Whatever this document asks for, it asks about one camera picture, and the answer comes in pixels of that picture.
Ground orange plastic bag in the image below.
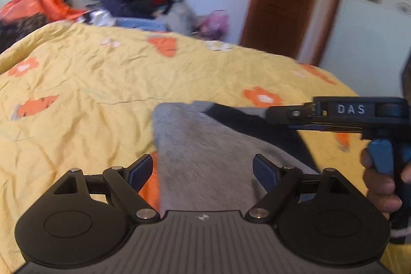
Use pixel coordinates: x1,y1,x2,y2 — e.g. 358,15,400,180
1,0,86,22

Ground dark patterned clothes at bedside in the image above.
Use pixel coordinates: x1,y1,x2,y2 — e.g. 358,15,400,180
0,13,49,53

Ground light blue folded cloth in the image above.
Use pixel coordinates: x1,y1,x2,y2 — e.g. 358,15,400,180
116,17,168,31

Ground yellow carrot print quilt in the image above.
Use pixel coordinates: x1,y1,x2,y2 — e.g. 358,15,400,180
1,22,410,273

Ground right hand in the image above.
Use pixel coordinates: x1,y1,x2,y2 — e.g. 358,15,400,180
361,149,402,217

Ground pink plastic bag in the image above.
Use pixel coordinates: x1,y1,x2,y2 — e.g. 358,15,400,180
199,10,229,40

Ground white wardrobe with flower border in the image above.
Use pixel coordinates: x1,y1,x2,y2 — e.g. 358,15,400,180
320,0,410,97

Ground grey and navy knit sweater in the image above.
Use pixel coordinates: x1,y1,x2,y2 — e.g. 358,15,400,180
152,101,318,213

